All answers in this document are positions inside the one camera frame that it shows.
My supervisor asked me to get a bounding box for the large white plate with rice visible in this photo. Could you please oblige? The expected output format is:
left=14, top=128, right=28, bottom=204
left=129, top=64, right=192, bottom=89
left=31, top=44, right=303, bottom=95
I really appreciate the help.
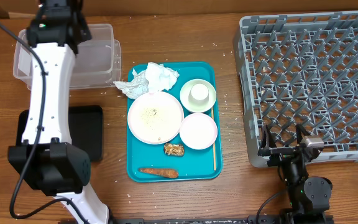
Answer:
left=127, top=91, right=184, bottom=145

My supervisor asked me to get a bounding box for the small white cup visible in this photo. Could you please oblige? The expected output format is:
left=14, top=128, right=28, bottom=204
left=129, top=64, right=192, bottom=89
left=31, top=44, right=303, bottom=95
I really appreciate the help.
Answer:
left=190, top=83, right=209, bottom=101

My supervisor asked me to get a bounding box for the brown cardboard backdrop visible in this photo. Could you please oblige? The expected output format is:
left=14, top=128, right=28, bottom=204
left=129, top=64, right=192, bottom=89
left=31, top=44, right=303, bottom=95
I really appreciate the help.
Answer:
left=0, top=0, right=358, bottom=19

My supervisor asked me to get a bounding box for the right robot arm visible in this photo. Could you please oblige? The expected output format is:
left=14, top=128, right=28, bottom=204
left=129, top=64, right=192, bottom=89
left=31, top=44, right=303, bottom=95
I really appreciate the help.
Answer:
left=255, top=124, right=334, bottom=223

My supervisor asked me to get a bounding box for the carrot piece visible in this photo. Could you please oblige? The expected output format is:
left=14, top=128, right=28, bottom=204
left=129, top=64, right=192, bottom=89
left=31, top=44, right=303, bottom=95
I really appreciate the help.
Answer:
left=139, top=168, right=178, bottom=179

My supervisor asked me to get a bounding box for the small white bowl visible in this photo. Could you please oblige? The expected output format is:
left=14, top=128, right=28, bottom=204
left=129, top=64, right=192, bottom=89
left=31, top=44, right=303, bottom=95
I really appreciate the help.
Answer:
left=179, top=113, right=218, bottom=150

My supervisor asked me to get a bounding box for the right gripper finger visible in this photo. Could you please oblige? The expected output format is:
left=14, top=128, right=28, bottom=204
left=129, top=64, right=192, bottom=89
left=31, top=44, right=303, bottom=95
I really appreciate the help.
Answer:
left=260, top=124, right=277, bottom=149
left=295, top=124, right=310, bottom=144

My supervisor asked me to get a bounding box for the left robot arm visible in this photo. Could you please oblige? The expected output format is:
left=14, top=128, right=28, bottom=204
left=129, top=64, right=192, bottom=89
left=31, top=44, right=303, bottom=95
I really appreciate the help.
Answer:
left=8, top=0, right=113, bottom=223

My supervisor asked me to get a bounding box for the wooden chopstick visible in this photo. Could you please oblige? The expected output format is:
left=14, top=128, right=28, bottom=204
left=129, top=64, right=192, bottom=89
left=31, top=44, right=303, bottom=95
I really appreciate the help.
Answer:
left=211, top=107, right=217, bottom=171

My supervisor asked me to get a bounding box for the white tissue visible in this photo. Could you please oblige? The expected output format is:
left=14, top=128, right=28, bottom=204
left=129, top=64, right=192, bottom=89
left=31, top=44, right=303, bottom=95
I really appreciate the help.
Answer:
left=144, top=62, right=180, bottom=93
left=113, top=70, right=149, bottom=100

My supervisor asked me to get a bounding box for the walnut food scrap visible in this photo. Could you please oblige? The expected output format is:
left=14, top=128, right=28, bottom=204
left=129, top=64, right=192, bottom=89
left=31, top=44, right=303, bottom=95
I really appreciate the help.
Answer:
left=163, top=143, right=185, bottom=156

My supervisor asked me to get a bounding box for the black plastic tray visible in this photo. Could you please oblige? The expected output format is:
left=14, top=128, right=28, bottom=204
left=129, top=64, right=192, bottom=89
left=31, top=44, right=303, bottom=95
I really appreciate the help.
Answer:
left=8, top=105, right=103, bottom=167

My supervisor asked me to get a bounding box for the teal plastic serving tray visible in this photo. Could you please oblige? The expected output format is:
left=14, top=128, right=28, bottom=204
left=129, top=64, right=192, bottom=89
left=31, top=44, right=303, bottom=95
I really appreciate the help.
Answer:
left=126, top=62, right=223, bottom=183

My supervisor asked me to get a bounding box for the clear plastic waste bin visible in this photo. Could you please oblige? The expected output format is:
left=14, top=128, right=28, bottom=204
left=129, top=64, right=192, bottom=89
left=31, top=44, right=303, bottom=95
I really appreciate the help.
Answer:
left=13, top=24, right=121, bottom=90

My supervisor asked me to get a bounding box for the grey dishwasher rack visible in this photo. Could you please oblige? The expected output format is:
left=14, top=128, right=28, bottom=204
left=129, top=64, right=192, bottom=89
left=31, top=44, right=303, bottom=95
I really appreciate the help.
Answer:
left=233, top=11, right=358, bottom=167

